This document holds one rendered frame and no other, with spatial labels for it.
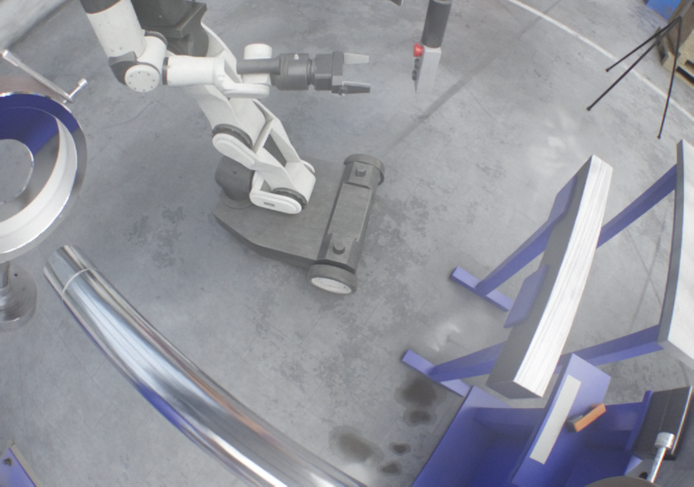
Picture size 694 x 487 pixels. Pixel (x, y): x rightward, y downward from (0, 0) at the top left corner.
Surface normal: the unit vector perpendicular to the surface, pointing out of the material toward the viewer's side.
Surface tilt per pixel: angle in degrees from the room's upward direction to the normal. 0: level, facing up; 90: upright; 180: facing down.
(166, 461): 0
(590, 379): 0
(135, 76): 94
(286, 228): 0
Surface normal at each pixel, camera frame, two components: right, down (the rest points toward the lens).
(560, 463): 0.03, -0.44
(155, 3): -0.15, 0.96
